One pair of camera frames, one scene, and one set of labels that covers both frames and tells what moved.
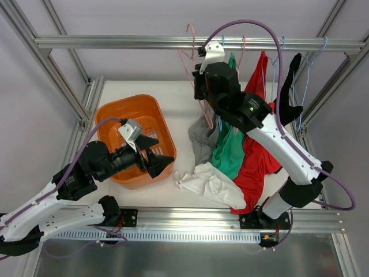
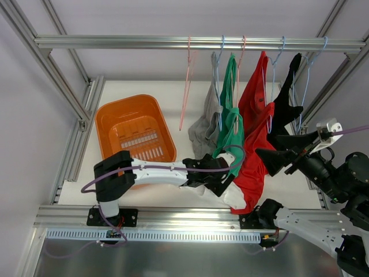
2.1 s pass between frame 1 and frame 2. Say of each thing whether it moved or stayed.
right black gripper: moved
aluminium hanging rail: stayed
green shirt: stayed
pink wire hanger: moved
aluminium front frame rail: stayed
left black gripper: moved
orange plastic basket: stayed
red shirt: stayed
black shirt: stayed
